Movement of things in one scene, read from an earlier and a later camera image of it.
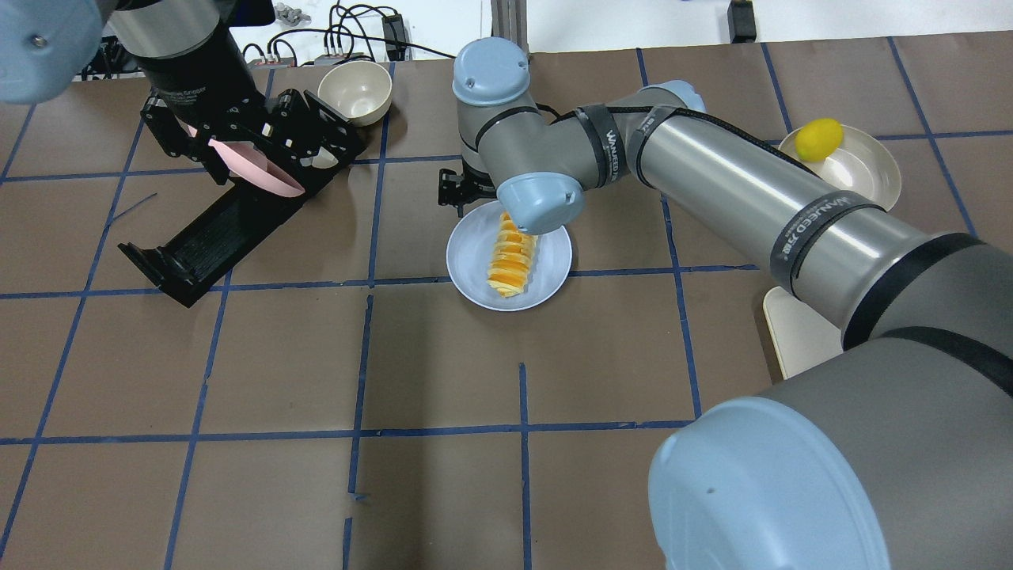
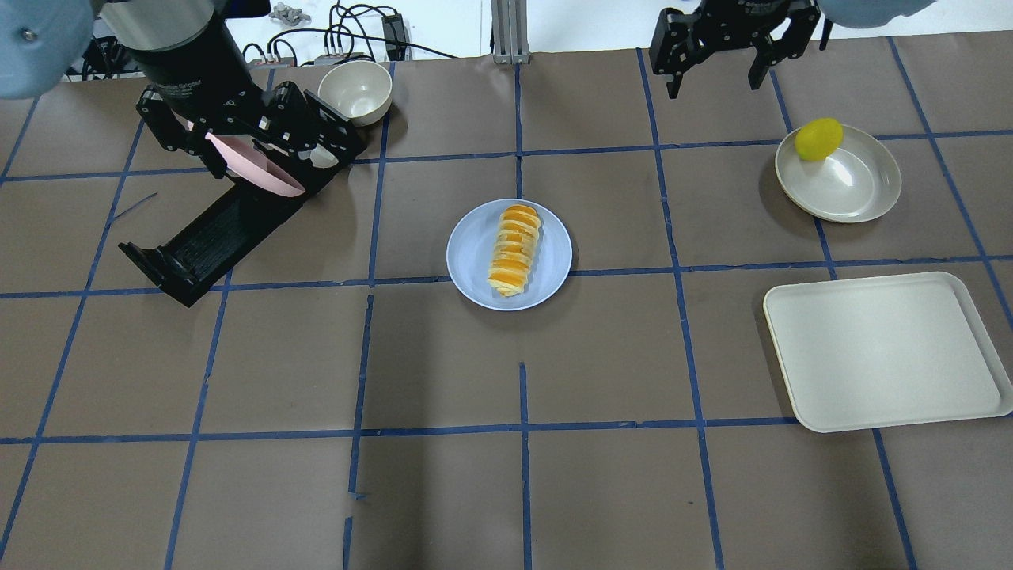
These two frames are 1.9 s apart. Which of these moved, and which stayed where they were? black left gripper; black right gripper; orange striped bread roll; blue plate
Moved: black right gripper
Stayed: black left gripper; orange striped bread roll; blue plate
